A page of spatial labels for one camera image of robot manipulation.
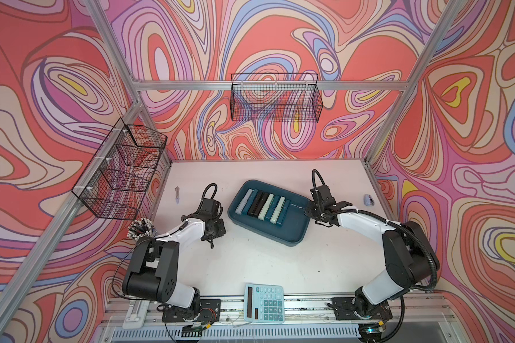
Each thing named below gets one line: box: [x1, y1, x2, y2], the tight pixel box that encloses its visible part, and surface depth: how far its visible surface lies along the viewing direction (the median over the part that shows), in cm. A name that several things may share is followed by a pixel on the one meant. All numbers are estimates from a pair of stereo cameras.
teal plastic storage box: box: [227, 179, 312, 247], surface depth 98 cm
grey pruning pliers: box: [234, 188, 254, 216], surface depth 100 cm
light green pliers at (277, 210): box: [270, 196, 286, 225], surface depth 98 cm
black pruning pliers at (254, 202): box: [248, 190, 264, 216], surface depth 101 cm
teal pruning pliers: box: [241, 188, 259, 216], surface depth 101 cm
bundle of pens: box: [126, 217, 157, 241], surface depth 78 cm
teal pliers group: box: [276, 199, 291, 226], surface depth 99 cm
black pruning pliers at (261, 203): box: [253, 192, 269, 217], surface depth 101 cm
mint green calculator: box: [243, 282, 285, 323], surface depth 75 cm
